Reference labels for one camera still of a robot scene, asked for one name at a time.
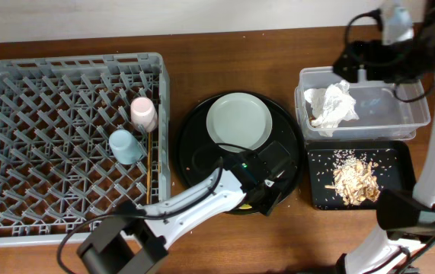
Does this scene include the yellow bowl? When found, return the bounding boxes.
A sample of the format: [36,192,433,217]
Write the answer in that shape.
[238,204,252,210]

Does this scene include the grey round plate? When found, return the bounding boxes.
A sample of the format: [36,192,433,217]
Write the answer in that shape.
[206,92,273,152]

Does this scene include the white paper napkin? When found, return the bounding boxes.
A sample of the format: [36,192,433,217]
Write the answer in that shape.
[302,80,360,137]

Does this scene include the pink plastic cup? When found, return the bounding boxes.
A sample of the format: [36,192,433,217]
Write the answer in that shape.
[130,97,158,132]

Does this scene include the light blue plastic cup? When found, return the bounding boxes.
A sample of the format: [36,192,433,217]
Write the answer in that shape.
[109,129,143,165]

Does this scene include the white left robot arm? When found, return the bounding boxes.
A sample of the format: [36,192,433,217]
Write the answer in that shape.
[77,141,297,273]

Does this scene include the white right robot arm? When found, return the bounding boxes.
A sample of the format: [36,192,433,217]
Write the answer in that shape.
[333,1,435,273]

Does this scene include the grey plastic dishwasher rack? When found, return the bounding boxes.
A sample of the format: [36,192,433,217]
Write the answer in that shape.
[0,53,171,247]

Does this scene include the clear plastic bin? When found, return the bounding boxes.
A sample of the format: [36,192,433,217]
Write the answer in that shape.
[295,66,431,142]

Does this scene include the round black tray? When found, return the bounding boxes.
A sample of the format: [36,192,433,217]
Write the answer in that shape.
[171,93,305,201]

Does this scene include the food scraps pile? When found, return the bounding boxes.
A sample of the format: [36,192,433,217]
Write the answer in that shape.
[325,150,380,206]

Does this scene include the black rectangular tray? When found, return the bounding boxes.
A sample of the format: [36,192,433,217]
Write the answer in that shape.
[306,141,416,210]

